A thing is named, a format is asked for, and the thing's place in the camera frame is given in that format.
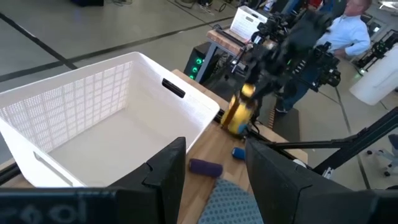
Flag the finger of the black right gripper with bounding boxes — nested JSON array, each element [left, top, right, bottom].
[[255, 73, 282, 101], [246, 55, 266, 86]]

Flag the black computer green lights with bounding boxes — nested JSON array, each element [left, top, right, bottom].
[[183, 42, 218, 84]]

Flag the wooden top workbench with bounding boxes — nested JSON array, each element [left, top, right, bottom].
[[195, 28, 253, 83]]

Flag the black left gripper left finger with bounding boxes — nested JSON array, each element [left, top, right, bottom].
[[108, 136, 187, 224]]

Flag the white basket with label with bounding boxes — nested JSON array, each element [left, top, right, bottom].
[[229, 5, 269, 42]]

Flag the black floor mat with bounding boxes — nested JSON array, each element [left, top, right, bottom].
[[269, 106, 302, 143]]

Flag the blue bandage roll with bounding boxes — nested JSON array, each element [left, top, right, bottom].
[[231, 146, 247, 161]]

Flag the purple bandage roll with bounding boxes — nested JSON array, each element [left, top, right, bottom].
[[188, 158, 224, 179]]

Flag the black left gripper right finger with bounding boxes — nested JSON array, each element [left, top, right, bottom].
[[244, 138, 377, 224]]

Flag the office chair base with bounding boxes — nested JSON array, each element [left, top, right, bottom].
[[366, 133, 398, 177]]

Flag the white plastic basket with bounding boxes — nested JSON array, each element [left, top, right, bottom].
[[0, 51, 221, 189]]

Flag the blue patterned cloth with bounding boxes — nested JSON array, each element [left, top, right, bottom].
[[198, 178, 265, 224]]

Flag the person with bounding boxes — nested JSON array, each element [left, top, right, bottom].
[[274, 0, 373, 113]]

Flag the brown bottle yellow lid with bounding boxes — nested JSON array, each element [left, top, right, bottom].
[[220, 83, 257, 136]]

